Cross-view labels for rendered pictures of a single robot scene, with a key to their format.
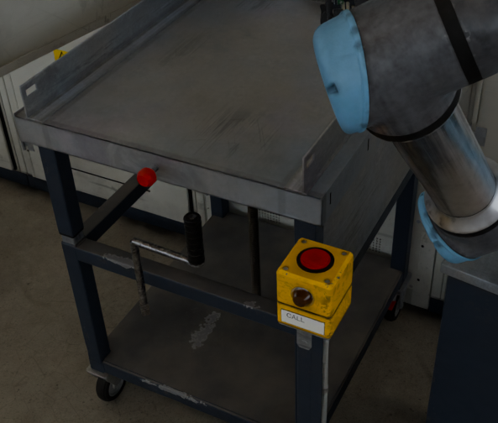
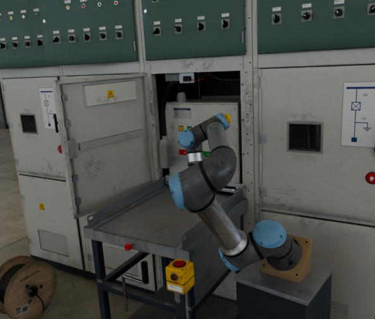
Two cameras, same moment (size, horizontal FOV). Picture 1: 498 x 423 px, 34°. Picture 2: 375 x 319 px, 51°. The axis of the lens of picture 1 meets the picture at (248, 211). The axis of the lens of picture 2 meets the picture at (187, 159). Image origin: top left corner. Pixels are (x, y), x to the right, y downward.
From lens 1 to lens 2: 0.56 m
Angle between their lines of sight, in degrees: 24
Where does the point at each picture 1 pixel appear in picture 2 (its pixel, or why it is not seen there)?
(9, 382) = not seen: outside the picture
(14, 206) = (81, 285)
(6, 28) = (85, 199)
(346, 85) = (176, 191)
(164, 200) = not seen: hidden behind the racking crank
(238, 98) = (165, 222)
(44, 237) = (92, 297)
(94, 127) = (111, 230)
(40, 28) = (97, 200)
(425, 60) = (197, 183)
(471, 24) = (209, 173)
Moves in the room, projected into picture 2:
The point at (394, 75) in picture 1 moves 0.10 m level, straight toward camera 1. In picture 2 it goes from (189, 188) to (181, 199)
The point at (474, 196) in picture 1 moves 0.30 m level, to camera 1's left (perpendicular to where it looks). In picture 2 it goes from (231, 239) to (151, 243)
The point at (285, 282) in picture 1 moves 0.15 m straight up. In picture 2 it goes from (168, 271) to (165, 234)
